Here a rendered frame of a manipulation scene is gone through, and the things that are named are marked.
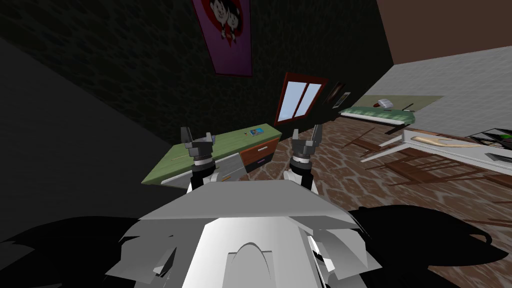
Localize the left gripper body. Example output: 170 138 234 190
185 137 215 160

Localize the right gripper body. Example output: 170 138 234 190
290 137 317 162

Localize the green-topped desk with drawers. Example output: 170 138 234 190
141 123 283 190

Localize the red-framed window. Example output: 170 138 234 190
273 71 330 127

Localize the bed with green cover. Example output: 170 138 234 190
338 95 417 128

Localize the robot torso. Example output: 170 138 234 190
105 179 384 288

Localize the purple cartoon poster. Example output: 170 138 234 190
191 0 254 78

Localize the brown wooden chair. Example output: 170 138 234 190
365 153 495 188

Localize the white table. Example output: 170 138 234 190
359 127 512 177

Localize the small grey wall picture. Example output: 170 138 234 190
332 91 352 109

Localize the dark framed wall picture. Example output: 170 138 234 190
324 81 347 107

